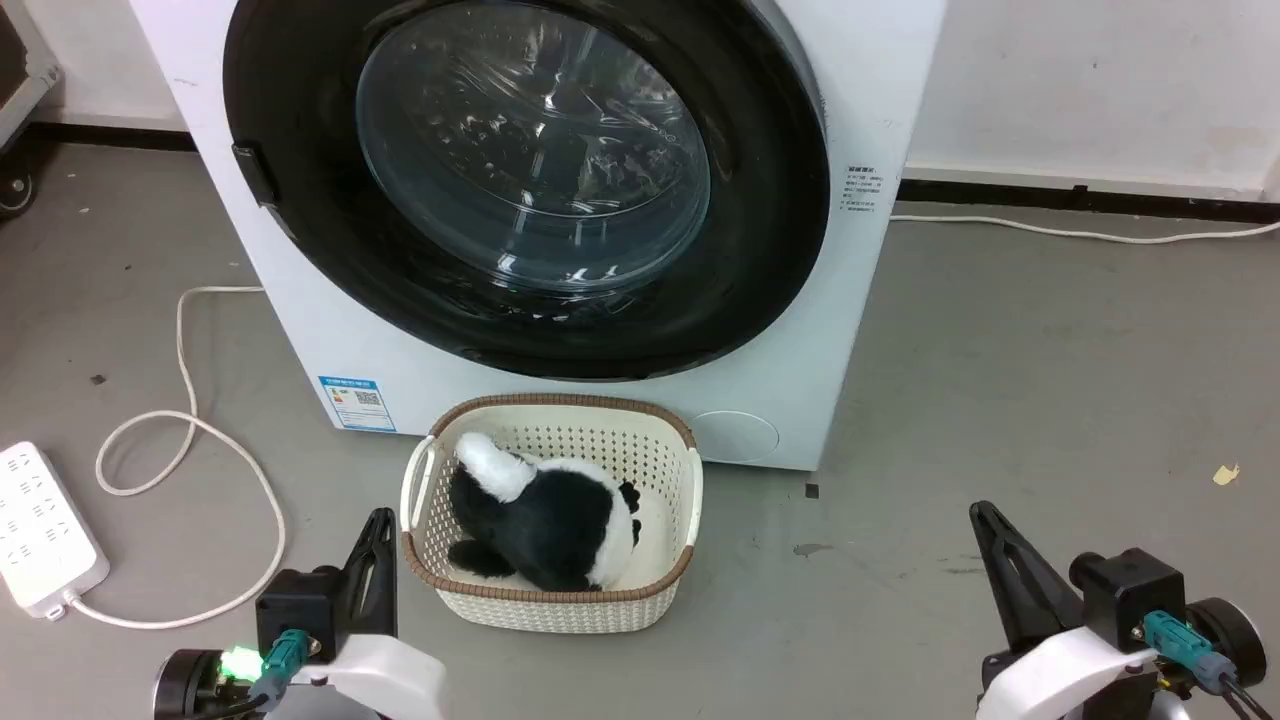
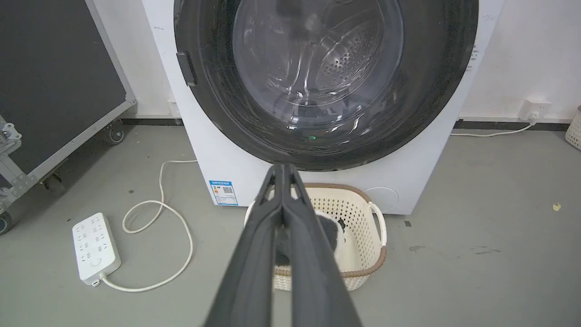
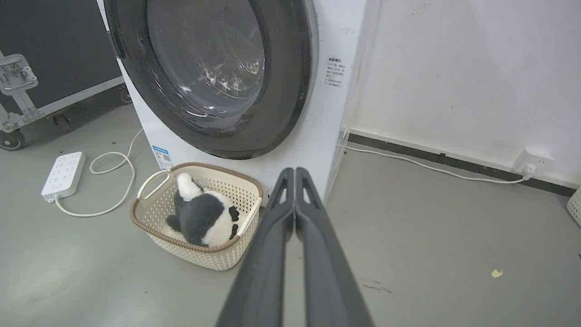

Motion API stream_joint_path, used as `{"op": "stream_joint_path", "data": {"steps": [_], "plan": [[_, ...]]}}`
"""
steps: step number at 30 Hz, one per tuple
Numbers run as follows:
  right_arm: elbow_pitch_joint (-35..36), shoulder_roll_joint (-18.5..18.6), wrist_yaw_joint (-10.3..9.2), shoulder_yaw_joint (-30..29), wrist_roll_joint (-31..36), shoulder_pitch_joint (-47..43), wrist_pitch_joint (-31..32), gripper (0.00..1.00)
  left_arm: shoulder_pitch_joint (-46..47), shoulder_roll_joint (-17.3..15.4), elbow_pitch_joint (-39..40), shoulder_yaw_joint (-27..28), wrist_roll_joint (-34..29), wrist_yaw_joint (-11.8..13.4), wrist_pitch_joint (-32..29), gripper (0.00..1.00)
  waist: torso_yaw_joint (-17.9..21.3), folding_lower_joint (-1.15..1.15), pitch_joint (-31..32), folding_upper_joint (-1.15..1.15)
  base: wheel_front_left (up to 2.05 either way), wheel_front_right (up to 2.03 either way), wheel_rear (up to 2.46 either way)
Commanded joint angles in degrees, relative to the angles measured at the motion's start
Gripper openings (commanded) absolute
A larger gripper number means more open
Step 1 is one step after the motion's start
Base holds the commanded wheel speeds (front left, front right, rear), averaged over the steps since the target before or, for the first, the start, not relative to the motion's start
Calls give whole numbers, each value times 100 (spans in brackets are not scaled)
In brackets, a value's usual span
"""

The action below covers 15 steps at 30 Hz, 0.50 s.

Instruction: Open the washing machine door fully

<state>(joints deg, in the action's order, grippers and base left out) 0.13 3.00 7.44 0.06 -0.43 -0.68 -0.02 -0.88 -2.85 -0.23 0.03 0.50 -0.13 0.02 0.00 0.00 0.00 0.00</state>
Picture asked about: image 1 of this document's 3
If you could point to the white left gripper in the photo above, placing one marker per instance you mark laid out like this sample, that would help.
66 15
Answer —
385 675

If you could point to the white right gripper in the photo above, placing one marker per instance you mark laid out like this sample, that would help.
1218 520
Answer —
1070 675

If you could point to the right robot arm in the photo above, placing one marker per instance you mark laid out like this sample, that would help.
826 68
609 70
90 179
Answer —
1230 635

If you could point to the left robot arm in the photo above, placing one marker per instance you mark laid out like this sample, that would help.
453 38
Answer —
190 685

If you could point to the white front-load washing machine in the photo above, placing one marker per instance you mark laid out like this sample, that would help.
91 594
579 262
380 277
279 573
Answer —
800 380

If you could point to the black round washing machine door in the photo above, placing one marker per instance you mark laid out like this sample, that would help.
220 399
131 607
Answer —
300 260

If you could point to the blue energy label sticker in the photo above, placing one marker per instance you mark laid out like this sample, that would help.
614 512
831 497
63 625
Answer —
357 404

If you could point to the cream perforated laundry basket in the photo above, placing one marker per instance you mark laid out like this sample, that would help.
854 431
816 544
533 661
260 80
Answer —
560 608

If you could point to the black and white plush toy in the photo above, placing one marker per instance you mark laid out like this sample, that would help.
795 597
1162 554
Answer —
560 525

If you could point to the yellow paper scrap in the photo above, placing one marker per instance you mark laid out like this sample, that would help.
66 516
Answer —
1227 474

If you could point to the round white filter cover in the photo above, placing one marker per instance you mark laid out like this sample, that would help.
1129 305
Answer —
736 437

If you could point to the white power strip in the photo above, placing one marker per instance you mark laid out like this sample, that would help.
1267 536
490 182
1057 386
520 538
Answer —
40 540

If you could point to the small printed text sticker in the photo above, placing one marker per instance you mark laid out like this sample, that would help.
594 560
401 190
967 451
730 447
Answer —
864 189

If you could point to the grey cart with caster wheel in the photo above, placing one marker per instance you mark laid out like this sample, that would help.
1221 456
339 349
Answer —
20 70

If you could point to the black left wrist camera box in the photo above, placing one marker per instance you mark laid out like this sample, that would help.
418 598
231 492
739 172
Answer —
300 610

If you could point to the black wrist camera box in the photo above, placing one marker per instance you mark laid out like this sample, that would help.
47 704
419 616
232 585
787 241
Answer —
1130 590
300 610

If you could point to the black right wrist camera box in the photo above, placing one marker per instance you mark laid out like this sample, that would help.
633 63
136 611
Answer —
1130 590

